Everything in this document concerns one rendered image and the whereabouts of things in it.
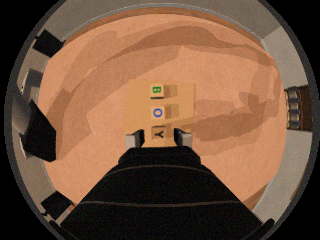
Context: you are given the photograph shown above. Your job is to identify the tan square mat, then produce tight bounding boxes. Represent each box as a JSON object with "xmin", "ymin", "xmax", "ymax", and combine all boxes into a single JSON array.
[{"xmin": 123, "ymin": 79, "xmax": 194, "ymax": 147}]

